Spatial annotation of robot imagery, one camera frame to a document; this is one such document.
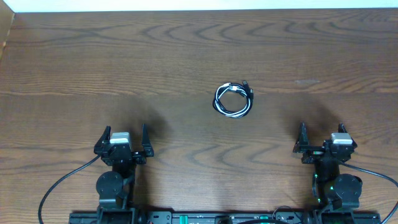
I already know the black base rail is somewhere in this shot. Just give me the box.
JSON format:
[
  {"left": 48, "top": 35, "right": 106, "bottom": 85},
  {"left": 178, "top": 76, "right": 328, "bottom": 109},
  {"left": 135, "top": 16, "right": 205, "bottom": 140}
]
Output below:
[{"left": 68, "top": 210, "right": 381, "bottom": 224}]

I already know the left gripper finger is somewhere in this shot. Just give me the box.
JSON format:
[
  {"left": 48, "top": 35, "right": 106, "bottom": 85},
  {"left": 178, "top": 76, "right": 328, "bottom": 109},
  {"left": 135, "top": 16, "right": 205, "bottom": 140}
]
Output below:
[
  {"left": 93, "top": 126, "right": 111, "bottom": 155},
  {"left": 141, "top": 124, "right": 154, "bottom": 157}
]

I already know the right camera black cable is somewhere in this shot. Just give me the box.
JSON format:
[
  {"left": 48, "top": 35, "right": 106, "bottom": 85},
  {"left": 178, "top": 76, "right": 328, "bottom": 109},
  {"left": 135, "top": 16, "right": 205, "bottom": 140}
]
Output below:
[{"left": 337, "top": 158, "right": 398, "bottom": 224}]

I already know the black usb cable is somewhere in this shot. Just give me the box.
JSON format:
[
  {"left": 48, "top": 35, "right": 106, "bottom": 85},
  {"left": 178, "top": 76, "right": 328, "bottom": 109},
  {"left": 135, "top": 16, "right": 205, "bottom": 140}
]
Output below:
[{"left": 212, "top": 80, "right": 254, "bottom": 118}]

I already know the left camera black cable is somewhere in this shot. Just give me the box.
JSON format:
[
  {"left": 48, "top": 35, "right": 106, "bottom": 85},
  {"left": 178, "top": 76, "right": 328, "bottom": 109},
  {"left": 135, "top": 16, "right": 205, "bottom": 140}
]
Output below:
[{"left": 37, "top": 154, "right": 101, "bottom": 224}]

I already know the camera black cable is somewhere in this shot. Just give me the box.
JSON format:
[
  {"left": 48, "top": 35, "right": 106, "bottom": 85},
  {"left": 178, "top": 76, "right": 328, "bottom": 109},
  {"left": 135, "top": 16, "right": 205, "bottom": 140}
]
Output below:
[
  {"left": 37, "top": 154, "right": 101, "bottom": 224},
  {"left": 337, "top": 158, "right": 398, "bottom": 224}
]

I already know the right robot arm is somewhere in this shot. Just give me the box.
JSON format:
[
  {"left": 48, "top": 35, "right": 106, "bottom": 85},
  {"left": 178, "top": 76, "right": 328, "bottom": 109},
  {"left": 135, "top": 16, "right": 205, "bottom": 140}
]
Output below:
[{"left": 293, "top": 122, "right": 363, "bottom": 223}]

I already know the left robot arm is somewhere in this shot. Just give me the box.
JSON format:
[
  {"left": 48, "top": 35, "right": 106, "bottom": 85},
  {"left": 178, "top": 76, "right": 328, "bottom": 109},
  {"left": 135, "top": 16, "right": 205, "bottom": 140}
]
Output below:
[{"left": 93, "top": 124, "right": 154, "bottom": 224}]

